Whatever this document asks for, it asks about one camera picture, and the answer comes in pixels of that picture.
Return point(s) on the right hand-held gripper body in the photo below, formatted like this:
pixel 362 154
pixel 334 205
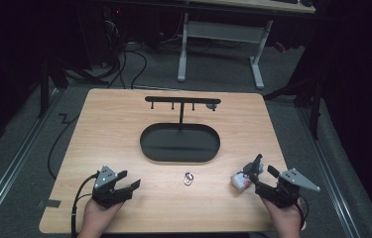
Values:
pixel 284 193

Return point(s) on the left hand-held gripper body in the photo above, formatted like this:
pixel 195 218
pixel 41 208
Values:
pixel 105 193

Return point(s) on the black key holder stand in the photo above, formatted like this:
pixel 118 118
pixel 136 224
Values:
pixel 180 143

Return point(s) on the person's left hand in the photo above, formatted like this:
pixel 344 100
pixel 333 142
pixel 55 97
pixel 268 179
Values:
pixel 96 219

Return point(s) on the person's right hand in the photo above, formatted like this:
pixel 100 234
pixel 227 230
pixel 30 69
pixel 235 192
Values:
pixel 287 221

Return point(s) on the grey tape strip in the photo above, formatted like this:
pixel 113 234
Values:
pixel 49 203

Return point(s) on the black metal stand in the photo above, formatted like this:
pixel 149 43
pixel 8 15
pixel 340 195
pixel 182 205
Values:
pixel 314 105
pixel 45 89

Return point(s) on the small red object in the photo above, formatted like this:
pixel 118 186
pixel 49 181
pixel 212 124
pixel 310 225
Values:
pixel 280 47

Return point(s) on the white-legged wooden desk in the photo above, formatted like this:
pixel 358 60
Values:
pixel 223 31

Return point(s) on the aluminium floor rail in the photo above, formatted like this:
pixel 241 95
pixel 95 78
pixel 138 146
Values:
pixel 329 172
pixel 11 165

